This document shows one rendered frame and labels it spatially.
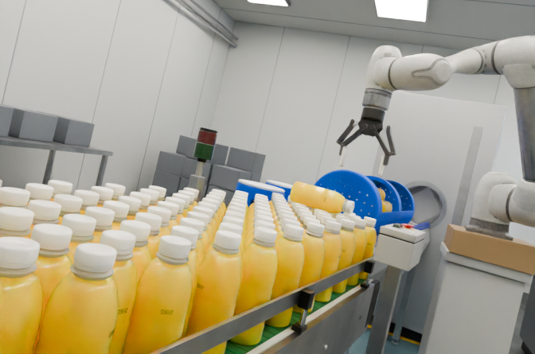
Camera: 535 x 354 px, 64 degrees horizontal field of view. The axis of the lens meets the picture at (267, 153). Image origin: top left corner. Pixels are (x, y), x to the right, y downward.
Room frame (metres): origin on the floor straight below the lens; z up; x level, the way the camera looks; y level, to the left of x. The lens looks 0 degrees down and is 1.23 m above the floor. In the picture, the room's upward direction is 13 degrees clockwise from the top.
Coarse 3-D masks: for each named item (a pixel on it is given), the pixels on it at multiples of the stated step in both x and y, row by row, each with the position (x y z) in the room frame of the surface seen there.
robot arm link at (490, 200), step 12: (480, 180) 1.89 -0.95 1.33; (492, 180) 1.83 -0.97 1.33; (504, 180) 1.81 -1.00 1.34; (480, 192) 1.86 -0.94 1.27; (492, 192) 1.81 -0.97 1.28; (504, 192) 1.78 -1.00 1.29; (480, 204) 1.84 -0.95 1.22; (492, 204) 1.80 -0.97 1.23; (504, 204) 1.76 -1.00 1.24; (480, 216) 1.84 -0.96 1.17; (492, 216) 1.81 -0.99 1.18; (504, 216) 1.78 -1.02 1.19
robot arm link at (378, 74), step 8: (384, 48) 1.40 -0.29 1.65; (392, 48) 1.40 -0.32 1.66; (376, 56) 1.41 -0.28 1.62; (384, 56) 1.39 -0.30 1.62; (392, 56) 1.38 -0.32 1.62; (400, 56) 1.40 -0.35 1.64; (376, 64) 1.39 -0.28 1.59; (384, 64) 1.37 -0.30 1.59; (368, 72) 1.42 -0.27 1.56; (376, 72) 1.39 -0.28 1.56; (384, 72) 1.36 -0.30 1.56; (368, 80) 1.42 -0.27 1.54; (376, 80) 1.39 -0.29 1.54; (384, 80) 1.37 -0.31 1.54; (368, 88) 1.42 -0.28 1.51; (376, 88) 1.40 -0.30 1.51; (384, 88) 1.39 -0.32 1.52; (392, 88) 1.37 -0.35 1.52
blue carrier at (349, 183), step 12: (324, 180) 1.69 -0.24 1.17; (336, 180) 1.67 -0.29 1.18; (348, 180) 1.65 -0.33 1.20; (360, 180) 1.63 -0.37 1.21; (372, 180) 2.21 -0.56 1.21; (384, 180) 1.99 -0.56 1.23; (348, 192) 1.64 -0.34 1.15; (372, 192) 1.60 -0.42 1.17; (396, 192) 1.99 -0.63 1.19; (408, 192) 2.32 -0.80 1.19; (360, 204) 1.62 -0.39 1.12; (372, 204) 1.60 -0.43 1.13; (396, 204) 1.95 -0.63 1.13; (408, 204) 2.36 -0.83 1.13; (360, 216) 1.61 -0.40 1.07; (372, 216) 1.59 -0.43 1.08; (384, 216) 1.69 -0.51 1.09; (396, 216) 1.93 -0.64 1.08; (408, 216) 2.23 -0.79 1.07
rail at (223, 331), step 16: (336, 272) 1.05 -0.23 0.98; (352, 272) 1.17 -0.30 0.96; (304, 288) 0.86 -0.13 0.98; (320, 288) 0.95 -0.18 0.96; (272, 304) 0.73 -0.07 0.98; (288, 304) 0.80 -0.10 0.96; (240, 320) 0.64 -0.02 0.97; (256, 320) 0.69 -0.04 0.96; (192, 336) 0.54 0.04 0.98; (208, 336) 0.57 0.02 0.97; (224, 336) 0.61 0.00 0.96; (160, 352) 0.48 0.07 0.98; (176, 352) 0.51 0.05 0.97; (192, 352) 0.54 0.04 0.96
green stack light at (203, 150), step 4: (196, 144) 1.40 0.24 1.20; (200, 144) 1.39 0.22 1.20; (204, 144) 1.39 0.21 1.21; (208, 144) 1.44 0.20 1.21; (196, 148) 1.40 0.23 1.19; (200, 148) 1.39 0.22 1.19; (204, 148) 1.39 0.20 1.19; (208, 148) 1.39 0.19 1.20; (212, 148) 1.40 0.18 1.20; (196, 152) 1.39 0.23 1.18; (200, 152) 1.39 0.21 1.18; (204, 152) 1.39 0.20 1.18; (208, 152) 1.39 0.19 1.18; (212, 152) 1.41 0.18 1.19; (196, 156) 1.39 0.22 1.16; (200, 156) 1.39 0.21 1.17; (204, 156) 1.39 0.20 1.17; (208, 156) 1.40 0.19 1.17; (212, 156) 1.42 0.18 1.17
